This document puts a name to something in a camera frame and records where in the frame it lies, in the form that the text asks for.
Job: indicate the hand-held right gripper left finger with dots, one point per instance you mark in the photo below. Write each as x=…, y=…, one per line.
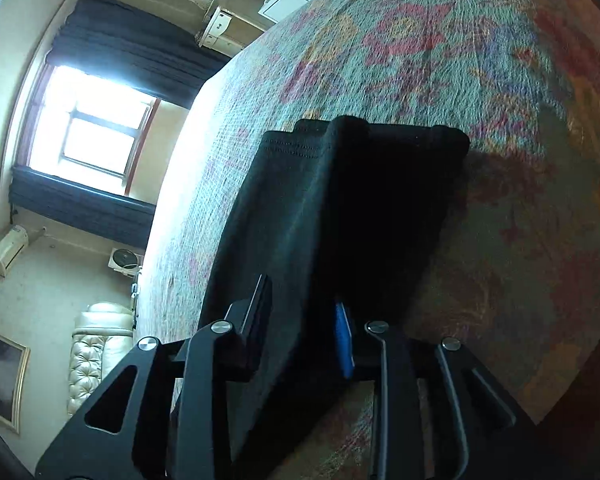
x=252, y=332

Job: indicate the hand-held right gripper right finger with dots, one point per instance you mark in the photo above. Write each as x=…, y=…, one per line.
x=343, y=342

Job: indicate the black pants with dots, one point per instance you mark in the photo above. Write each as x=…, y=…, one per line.
x=305, y=210

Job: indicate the white fan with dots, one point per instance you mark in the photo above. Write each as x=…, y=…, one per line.
x=125, y=261

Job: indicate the cream tufted headboard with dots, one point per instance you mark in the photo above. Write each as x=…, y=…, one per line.
x=97, y=355

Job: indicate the window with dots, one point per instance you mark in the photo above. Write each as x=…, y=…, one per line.
x=90, y=120

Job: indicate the cream dresser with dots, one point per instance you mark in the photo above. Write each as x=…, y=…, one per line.
x=225, y=27

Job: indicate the framed wall picture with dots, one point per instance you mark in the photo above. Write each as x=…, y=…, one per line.
x=0, y=375

